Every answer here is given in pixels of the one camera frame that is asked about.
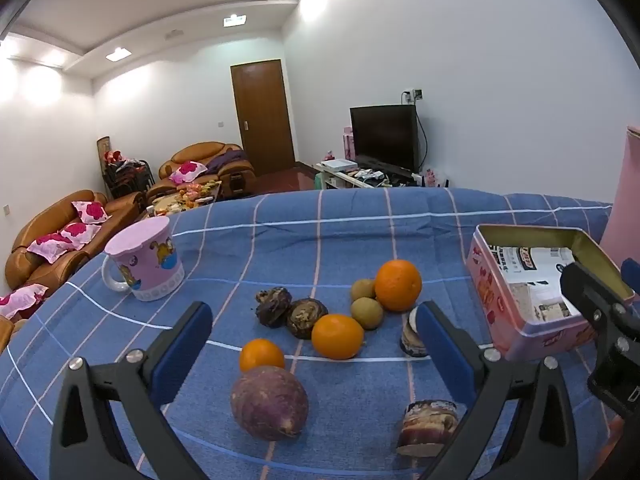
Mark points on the white flat box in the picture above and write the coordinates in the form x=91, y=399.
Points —
x=340, y=165

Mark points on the brown kiwi fruit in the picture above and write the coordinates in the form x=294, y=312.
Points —
x=363, y=289
x=367, y=312

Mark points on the square ceiling light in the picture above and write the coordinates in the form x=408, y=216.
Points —
x=118, y=53
x=233, y=20

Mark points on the pink cartoon mug with lid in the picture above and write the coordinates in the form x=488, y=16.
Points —
x=150, y=260

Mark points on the brown leather sofa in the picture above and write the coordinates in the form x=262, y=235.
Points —
x=55, y=260

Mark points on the pink plastic bag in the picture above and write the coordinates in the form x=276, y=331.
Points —
x=434, y=177

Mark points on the purple throw blanket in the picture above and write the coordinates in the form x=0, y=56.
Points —
x=227, y=160

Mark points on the cut taro piece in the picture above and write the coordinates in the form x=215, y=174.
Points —
x=427, y=427
x=410, y=337

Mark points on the brown leather armchair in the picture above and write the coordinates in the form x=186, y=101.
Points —
x=210, y=170

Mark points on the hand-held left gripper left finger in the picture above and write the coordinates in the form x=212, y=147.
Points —
x=182, y=355

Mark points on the pink carton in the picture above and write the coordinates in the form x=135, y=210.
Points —
x=348, y=142

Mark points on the pink tin box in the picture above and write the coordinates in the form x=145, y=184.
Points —
x=505, y=310

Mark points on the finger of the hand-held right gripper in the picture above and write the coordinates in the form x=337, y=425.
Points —
x=590, y=295
x=631, y=280

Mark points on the dark brown tan-patched fruit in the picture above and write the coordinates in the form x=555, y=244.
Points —
x=306, y=316

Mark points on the wall power socket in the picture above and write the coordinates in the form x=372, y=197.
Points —
x=416, y=94

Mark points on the pink floral pillow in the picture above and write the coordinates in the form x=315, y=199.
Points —
x=50, y=247
x=20, y=300
x=77, y=232
x=90, y=210
x=187, y=171

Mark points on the large purple round fruit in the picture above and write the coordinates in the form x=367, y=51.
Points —
x=269, y=402

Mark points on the tall pink container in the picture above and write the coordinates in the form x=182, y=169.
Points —
x=622, y=195

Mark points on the dark brown wrinkled fruit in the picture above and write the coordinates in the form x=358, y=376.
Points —
x=273, y=306

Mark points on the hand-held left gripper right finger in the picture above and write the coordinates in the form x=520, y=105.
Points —
x=445, y=355

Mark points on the small orange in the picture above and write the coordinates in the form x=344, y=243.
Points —
x=261, y=355

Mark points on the white television stand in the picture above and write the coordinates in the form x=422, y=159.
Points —
x=345, y=177

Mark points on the brown wooden door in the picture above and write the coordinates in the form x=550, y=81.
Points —
x=262, y=110

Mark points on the black flat television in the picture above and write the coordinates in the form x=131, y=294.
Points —
x=384, y=137

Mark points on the ceiling air vent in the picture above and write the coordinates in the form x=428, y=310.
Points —
x=173, y=35

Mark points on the large orange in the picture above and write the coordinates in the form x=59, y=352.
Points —
x=398, y=285

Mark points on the cluttered coffee table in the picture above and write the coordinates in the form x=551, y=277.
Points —
x=187, y=200

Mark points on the blue checked blanket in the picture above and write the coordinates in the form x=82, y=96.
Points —
x=300, y=240

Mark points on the black rack with clothes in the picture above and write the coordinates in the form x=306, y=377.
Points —
x=125, y=172

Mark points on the teal small bin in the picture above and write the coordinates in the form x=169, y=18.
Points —
x=318, y=181

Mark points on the medium orange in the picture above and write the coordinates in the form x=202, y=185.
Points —
x=337, y=336

